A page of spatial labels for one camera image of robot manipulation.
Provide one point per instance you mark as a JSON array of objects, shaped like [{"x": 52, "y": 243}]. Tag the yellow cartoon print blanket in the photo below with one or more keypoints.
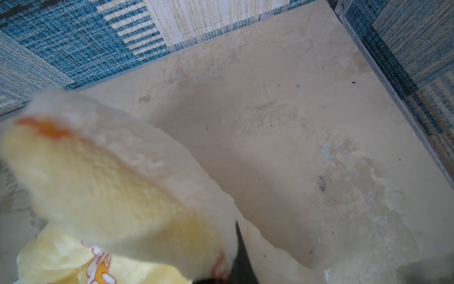
[{"x": 125, "y": 203}]

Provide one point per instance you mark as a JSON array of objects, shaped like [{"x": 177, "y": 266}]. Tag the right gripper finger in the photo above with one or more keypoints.
[{"x": 242, "y": 271}]

